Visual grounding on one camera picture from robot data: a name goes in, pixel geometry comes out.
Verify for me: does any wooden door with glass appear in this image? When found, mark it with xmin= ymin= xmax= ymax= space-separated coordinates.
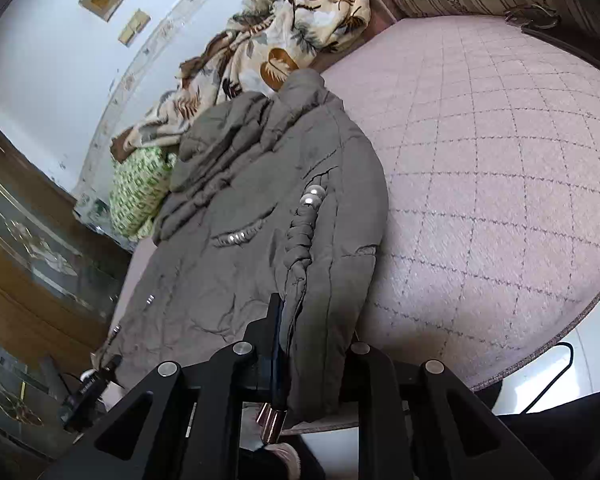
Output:
xmin=0 ymin=110 xmax=131 ymax=461

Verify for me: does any beige wall switch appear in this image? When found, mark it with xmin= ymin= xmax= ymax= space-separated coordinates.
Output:
xmin=118 ymin=9 xmax=152 ymax=47

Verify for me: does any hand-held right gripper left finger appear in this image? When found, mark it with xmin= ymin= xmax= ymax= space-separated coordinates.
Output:
xmin=40 ymin=294 xmax=288 ymax=480

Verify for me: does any leaf print blanket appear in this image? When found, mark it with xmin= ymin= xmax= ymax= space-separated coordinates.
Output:
xmin=111 ymin=0 xmax=371 ymax=161

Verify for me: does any grey-green quilted jacket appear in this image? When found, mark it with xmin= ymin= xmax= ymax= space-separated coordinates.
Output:
xmin=92 ymin=69 xmax=388 ymax=443

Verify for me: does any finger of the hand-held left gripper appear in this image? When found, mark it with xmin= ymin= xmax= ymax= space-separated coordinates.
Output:
xmin=97 ymin=355 xmax=123 ymax=383

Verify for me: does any pink slipper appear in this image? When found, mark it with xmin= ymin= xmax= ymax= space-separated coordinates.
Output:
xmin=265 ymin=442 xmax=302 ymax=477

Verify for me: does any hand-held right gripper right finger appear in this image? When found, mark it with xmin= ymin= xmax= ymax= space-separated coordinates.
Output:
xmin=339 ymin=342 xmax=556 ymax=480

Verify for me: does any black cable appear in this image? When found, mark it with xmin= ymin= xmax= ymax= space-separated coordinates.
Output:
xmin=524 ymin=342 xmax=574 ymax=415

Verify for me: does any black bag with metal clasp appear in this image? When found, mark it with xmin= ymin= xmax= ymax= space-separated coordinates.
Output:
xmin=504 ymin=4 xmax=600 ymax=73

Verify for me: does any green checked pillow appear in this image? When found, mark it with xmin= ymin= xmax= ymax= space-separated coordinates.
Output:
xmin=109 ymin=146 xmax=178 ymax=240

